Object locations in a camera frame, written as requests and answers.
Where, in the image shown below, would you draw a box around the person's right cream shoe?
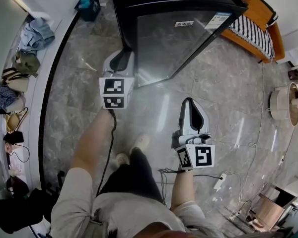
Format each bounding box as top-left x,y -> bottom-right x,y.
130,133 -> 150,153

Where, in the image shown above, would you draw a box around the thin black looped cable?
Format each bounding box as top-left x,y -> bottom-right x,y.
9,144 -> 30,163

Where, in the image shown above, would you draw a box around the yellow bag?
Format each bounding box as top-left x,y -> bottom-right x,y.
4,107 -> 29,133

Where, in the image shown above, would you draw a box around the black-and-white striped blanket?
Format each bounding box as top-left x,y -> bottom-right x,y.
228,15 -> 276,61

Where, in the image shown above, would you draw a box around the person's cream shoe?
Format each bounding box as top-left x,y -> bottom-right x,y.
130,133 -> 150,153
115,153 -> 130,167

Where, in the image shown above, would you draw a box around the dark purple bag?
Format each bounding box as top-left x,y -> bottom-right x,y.
6,175 -> 30,198

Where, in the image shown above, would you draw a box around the beige bag with dark straps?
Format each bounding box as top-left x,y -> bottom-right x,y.
1,67 -> 32,93

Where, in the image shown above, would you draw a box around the black power strip cable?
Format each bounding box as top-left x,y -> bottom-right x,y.
192,174 -> 223,180

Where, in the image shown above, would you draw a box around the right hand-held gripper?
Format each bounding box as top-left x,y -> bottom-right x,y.
171,97 -> 216,171

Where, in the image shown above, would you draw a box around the small black pouch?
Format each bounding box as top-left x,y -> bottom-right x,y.
2,130 -> 24,144

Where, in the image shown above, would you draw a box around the olive green garment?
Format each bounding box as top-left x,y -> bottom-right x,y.
13,50 -> 41,78

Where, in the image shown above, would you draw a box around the cream cloth bag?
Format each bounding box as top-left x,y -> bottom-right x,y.
4,95 -> 26,113

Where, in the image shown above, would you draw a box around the light blue denim garment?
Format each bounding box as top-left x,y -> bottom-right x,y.
19,17 -> 56,52

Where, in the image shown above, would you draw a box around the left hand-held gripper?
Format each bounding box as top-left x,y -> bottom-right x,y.
99,49 -> 136,110

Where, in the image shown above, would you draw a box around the dark blue storage crate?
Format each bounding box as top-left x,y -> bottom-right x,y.
74,0 -> 101,22

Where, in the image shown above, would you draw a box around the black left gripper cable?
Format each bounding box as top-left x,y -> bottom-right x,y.
95,109 -> 117,198

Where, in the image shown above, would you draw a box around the white power strip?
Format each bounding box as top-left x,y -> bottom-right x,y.
213,174 -> 227,192

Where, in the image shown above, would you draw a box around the grey strap with buckle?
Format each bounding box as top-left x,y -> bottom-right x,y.
83,208 -> 110,238

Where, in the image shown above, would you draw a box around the blue checked cloth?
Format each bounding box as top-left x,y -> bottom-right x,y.
0,84 -> 19,113

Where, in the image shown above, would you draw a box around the person's black trousers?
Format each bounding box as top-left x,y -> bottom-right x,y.
96,147 -> 164,203

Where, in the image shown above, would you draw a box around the orange sofa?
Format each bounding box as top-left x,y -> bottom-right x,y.
221,0 -> 286,64

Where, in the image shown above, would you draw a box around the black glass-door fridge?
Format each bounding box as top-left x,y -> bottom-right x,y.
110,0 -> 249,88

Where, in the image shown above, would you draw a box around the person's light grey shirt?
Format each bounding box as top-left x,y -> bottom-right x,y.
51,167 -> 214,238

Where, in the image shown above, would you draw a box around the person's right forearm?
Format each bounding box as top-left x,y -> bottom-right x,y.
170,169 -> 195,208

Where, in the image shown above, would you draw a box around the round white wooden-top table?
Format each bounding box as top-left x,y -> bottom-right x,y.
269,82 -> 298,126

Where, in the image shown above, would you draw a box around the large black bag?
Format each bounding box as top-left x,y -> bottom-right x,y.
0,188 -> 58,234

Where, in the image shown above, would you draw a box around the person's left cream shoe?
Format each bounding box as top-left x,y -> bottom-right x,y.
115,153 -> 130,167

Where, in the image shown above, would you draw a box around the wooden cabinet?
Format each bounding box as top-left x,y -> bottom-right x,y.
248,184 -> 298,230

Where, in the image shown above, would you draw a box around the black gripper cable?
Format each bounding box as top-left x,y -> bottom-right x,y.
158,167 -> 189,207
95,109 -> 117,198

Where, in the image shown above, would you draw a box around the small pink item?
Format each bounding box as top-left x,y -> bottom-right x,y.
4,142 -> 17,155

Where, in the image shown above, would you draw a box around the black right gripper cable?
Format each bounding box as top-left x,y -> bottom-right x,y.
158,167 -> 189,207

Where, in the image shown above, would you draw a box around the person's left forearm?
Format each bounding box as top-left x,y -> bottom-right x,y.
69,108 -> 115,176

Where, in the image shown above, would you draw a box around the white water dispenser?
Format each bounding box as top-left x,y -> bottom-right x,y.
280,27 -> 298,65

